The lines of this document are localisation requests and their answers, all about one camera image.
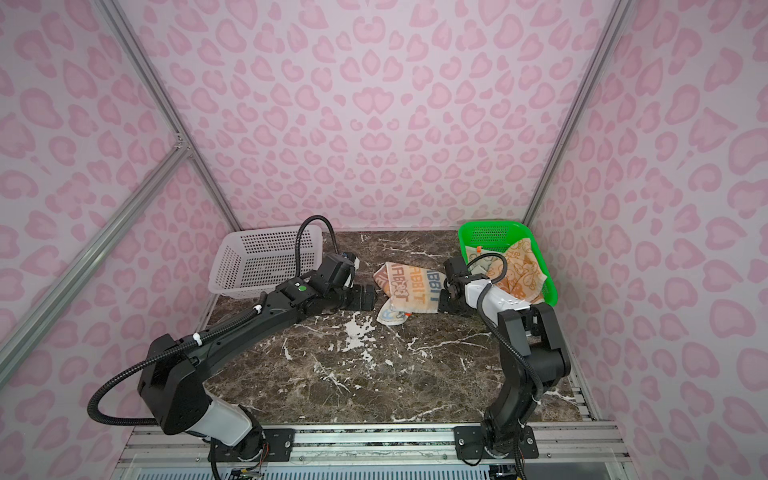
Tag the left diagonal aluminium strut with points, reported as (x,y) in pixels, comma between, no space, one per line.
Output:
(39,320)

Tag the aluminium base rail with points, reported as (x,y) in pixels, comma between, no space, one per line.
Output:
(587,450)

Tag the rabbit print towel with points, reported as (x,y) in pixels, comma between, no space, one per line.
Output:
(409,290)

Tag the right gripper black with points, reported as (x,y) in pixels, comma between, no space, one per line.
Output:
(442,305)

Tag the orange patterned towel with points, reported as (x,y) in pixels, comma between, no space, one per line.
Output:
(524,278)

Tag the left corner aluminium post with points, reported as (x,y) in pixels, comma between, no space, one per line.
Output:
(129,41)

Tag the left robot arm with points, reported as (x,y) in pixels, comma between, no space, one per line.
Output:
(172,385)

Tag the white perforated plastic basket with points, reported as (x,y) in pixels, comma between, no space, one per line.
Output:
(255,261)

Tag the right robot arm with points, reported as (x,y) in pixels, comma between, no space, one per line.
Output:
(533,354)

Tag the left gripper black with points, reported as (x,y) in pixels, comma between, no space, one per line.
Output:
(360,302)

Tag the green plastic basket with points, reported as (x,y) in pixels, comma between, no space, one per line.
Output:
(497,236)

